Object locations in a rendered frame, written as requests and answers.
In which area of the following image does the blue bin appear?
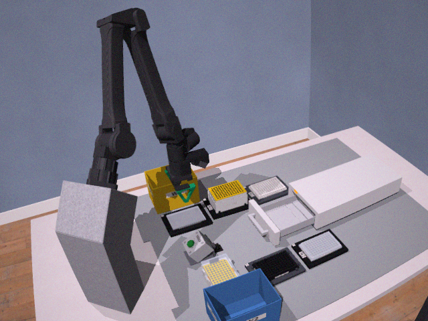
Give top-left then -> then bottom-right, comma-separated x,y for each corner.
203,268 -> 282,321

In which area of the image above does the yellow bin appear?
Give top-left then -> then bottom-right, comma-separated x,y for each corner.
144,165 -> 200,214

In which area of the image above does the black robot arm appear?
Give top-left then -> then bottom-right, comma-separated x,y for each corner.
86,7 -> 209,190

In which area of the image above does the grey bench mat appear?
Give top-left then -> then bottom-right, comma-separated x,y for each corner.
134,138 -> 428,321

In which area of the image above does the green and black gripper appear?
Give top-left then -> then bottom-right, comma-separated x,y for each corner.
165,158 -> 196,203

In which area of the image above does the white assay plate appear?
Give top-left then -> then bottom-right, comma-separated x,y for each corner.
249,177 -> 287,199
298,231 -> 342,261

